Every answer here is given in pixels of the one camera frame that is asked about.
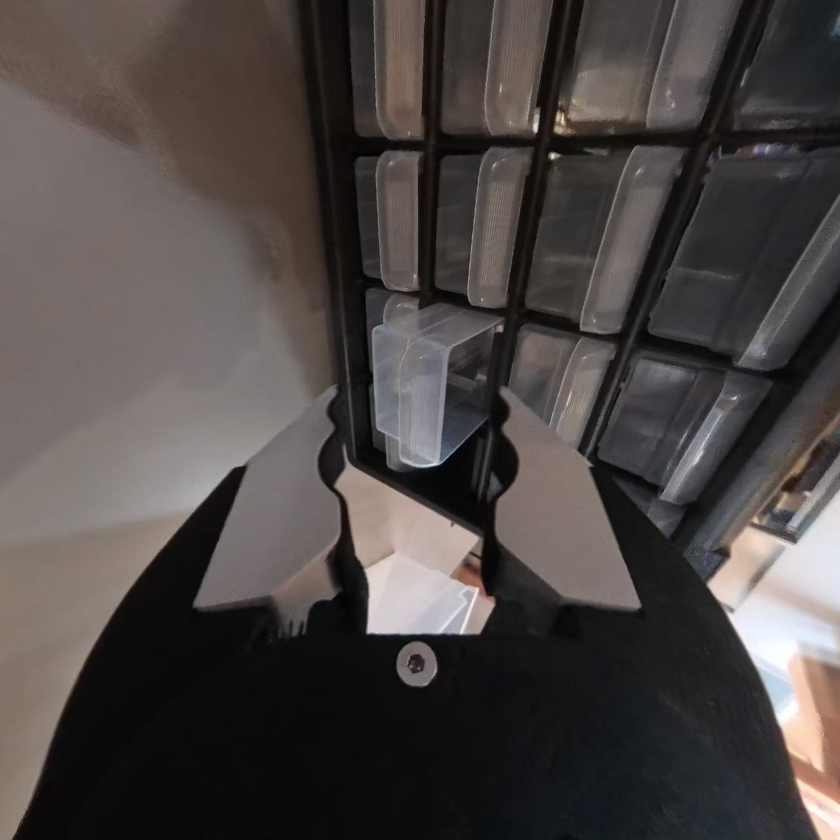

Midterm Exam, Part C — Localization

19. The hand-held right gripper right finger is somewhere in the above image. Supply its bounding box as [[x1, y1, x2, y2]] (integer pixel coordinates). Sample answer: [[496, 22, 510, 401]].
[[486, 387, 642, 614]]

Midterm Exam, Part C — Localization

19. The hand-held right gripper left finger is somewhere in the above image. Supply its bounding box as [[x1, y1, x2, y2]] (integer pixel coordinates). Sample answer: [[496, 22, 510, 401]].
[[192, 387, 343, 616]]

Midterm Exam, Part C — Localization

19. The clear plastic storage bin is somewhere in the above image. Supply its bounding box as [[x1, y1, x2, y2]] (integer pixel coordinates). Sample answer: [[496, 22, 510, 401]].
[[364, 550, 490, 636]]

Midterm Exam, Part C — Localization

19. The black drawer cabinet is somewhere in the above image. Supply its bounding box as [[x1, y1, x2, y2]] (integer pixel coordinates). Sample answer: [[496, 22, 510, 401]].
[[298, 0, 840, 581]]

